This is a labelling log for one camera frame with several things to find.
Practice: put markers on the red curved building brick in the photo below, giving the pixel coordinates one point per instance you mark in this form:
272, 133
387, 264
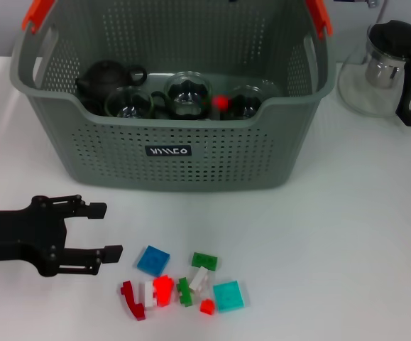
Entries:
134, 302

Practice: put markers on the white and red building brick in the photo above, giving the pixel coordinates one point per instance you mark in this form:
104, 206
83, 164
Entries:
149, 298

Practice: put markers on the dark green building brick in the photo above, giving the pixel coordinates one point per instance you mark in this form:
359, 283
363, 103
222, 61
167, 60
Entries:
205, 261

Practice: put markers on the teal building brick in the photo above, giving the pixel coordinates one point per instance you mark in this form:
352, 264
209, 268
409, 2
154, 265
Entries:
229, 296

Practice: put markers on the small red building brick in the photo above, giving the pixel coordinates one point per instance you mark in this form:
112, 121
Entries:
207, 306
221, 102

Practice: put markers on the grey-green perforated storage bin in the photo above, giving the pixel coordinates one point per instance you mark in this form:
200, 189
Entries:
191, 170

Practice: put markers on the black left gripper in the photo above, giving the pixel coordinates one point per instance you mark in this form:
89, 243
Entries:
17, 234

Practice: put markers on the glass pitcher with black lid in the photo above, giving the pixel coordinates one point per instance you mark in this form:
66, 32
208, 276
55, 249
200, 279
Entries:
404, 39

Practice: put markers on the blue flat building brick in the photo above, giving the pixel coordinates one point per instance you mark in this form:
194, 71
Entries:
153, 261

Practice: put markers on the glass teacup with black holder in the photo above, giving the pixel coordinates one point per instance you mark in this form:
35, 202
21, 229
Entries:
130, 104
187, 96
246, 104

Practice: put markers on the green stepped building brick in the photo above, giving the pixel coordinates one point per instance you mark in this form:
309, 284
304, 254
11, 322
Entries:
185, 295

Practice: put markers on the black clay teapot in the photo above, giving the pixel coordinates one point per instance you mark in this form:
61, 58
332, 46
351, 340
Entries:
105, 78

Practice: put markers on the orange-red sloped building brick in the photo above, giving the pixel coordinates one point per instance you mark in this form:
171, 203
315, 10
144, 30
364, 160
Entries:
163, 291

